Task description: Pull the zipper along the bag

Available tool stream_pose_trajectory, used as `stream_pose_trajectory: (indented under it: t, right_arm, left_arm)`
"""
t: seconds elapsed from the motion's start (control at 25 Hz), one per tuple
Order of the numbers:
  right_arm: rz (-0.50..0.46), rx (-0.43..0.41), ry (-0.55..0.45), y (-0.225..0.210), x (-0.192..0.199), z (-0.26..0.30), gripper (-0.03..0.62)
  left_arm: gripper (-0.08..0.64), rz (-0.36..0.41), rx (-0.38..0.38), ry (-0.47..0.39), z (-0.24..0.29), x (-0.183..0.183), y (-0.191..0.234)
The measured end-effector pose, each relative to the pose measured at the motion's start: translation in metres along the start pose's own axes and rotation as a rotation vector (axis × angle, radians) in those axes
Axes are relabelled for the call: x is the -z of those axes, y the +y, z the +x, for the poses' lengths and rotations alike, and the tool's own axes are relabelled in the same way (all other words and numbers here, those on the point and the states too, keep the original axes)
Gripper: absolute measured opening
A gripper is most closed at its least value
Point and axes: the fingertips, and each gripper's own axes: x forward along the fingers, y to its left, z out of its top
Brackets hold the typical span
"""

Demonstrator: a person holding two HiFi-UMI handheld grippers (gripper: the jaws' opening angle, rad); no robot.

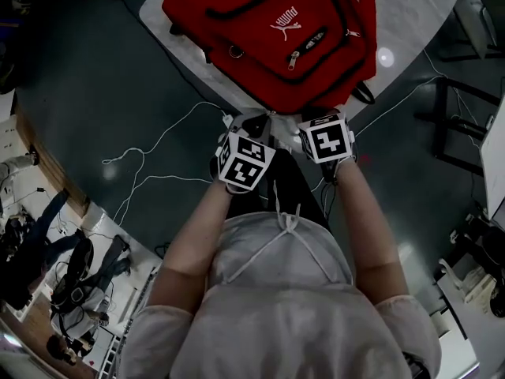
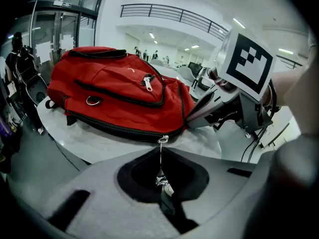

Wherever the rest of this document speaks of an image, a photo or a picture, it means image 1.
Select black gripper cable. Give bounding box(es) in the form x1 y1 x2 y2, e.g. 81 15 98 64
320 177 342 223

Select white plastic chair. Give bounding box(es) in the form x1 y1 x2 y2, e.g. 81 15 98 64
432 256 495 304

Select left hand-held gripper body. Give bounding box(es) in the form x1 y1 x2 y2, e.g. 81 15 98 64
208 129 277 196

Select thin white cable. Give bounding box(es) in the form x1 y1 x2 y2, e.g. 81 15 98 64
352 47 450 137

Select person's white shirt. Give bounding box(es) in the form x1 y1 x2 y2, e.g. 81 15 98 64
117 206 443 379

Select white desk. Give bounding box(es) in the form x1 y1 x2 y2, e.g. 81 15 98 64
480 92 505 221

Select red backpack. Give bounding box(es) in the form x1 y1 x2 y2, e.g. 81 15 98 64
161 0 378 115

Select person's right forearm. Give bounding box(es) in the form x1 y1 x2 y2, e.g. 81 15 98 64
334 159 412 306

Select person's left forearm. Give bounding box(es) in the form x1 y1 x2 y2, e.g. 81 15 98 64
147 178 233 316

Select long white cable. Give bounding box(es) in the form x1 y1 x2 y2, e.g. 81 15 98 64
101 100 229 229

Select person's black trousers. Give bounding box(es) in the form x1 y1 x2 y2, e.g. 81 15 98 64
231 145 331 233

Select black metal frame stool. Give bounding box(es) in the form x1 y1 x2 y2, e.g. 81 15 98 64
412 76 505 176

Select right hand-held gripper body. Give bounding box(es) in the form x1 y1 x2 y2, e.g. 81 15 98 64
297 111 359 182

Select grey chair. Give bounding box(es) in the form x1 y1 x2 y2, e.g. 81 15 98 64
436 0 505 63

